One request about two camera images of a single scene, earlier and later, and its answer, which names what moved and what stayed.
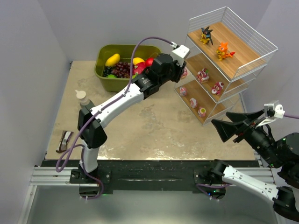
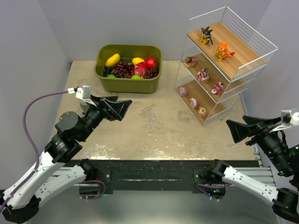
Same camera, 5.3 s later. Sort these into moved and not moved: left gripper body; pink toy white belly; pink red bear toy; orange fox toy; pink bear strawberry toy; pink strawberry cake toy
Moved: pink bear strawberry toy; left gripper body
Not moved: pink strawberry cake toy; pink red bear toy; pink toy white belly; orange fox toy
